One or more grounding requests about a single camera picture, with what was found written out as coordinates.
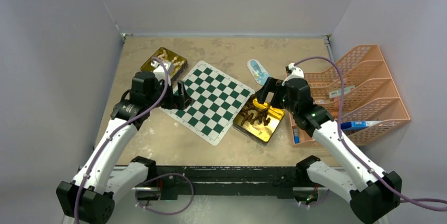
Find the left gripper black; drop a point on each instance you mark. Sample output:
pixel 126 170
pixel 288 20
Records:
pixel 179 102

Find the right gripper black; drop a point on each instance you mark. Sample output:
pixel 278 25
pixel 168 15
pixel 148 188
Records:
pixel 271 85

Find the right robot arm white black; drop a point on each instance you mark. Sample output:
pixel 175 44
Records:
pixel 369 189

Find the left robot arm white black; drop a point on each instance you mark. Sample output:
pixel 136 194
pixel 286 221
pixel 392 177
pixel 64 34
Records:
pixel 91 195

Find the brown chess pieces pile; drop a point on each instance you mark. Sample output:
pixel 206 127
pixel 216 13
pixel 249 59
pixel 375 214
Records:
pixel 251 113

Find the gold tin brown pieces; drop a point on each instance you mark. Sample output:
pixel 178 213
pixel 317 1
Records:
pixel 257 132

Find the green white chess mat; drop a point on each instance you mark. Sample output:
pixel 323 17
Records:
pixel 216 100

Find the white chess pieces pile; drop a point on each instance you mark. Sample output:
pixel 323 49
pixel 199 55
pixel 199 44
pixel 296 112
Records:
pixel 165 55

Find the gold tin white pieces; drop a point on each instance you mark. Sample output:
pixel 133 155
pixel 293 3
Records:
pixel 146 67

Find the blue white packaged item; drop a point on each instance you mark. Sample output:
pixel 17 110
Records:
pixel 258 72

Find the blue capped tube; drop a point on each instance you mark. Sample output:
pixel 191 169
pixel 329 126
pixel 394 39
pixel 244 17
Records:
pixel 296 135

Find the white label card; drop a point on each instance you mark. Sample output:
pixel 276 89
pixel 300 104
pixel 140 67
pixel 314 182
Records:
pixel 338 93

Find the blue box in organizer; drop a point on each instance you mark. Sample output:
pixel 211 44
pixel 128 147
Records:
pixel 358 125

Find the peach plastic file organizer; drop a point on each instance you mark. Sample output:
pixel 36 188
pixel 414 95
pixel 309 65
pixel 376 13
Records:
pixel 372 95

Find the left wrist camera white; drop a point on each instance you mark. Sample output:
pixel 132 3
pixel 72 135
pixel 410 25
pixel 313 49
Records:
pixel 163 68

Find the black metal base frame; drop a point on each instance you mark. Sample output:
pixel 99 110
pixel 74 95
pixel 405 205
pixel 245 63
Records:
pixel 279 182

